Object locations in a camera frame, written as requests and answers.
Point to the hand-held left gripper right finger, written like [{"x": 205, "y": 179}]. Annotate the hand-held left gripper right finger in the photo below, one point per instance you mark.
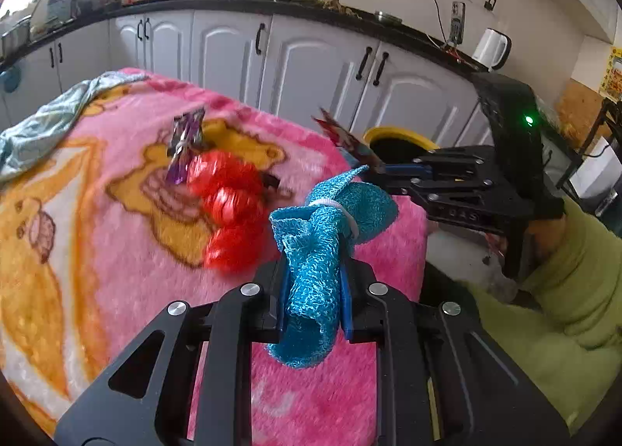
[{"x": 347, "y": 300}]

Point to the person's right forearm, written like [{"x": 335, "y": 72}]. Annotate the person's right forearm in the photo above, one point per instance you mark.
[{"x": 573, "y": 281}]

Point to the yellow rimmed white trash bin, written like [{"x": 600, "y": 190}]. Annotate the yellow rimmed white trash bin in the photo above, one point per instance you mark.
[{"x": 388, "y": 133}]

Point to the steel pot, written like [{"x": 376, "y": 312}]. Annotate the steel pot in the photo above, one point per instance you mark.
[{"x": 14, "y": 38}]

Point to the white box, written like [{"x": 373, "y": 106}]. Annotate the white box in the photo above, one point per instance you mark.
[{"x": 600, "y": 169}]

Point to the light blue cloth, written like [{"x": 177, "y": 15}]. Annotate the light blue cloth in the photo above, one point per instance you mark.
[{"x": 43, "y": 130}]

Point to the yellow wall poster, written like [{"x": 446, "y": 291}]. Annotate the yellow wall poster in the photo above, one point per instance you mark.
[{"x": 612, "y": 74}]

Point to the row of white base cabinets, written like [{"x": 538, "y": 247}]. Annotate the row of white base cabinets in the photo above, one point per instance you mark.
[{"x": 311, "y": 67}]

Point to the white electric kettle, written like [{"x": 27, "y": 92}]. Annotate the white electric kettle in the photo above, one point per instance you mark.
[{"x": 491, "y": 48}]

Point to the red printed snack wrapper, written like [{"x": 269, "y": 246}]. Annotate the red printed snack wrapper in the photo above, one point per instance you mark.
[{"x": 347, "y": 140}]

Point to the smartphone on stand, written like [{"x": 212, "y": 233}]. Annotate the smartphone on stand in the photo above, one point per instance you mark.
[{"x": 457, "y": 21}]

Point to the black metal rack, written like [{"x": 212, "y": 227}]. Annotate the black metal rack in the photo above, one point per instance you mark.
[{"x": 595, "y": 130}]

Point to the orange chipboard panel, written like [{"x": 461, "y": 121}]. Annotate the orange chipboard panel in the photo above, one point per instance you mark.
[{"x": 583, "y": 111}]

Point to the steel bowl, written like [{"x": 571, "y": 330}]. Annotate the steel bowl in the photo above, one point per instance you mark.
[{"x": 388, "y": 17}]

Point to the crumpled red plastic bag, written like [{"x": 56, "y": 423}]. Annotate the crumpled red plastic bag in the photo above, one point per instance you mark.
[{"x": 228, "y": 203}]

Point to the teal hanging holder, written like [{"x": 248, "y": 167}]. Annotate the teal hanging holder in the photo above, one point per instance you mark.
[{"x": 8, "y": 79}]

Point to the shiny foil snack wrapper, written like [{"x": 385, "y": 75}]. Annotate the shiny foil snack wrapper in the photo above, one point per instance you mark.
[{"x": 182, "y": 145}]

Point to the pink printed blanket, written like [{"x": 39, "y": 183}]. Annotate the pink printed blanket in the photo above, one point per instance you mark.
[{"x": 97, "y": 232}]

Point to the blue mesh scrubber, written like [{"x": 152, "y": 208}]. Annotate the blue mesh scrubber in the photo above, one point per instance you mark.
[{"x": 316, "y": 242}]

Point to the pile of brown dried food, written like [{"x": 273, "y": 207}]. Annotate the pile of brown dried food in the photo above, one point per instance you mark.
[{"x": 330, "y": 3}]

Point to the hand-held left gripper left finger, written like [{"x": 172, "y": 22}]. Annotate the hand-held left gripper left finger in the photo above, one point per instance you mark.
[{"x": 283, "y": 295}]

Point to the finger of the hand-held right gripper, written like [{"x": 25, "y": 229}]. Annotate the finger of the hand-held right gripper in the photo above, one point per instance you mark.
[
  {"x": 452, "y": 189},
  {"x": 452, "y": 162}
]

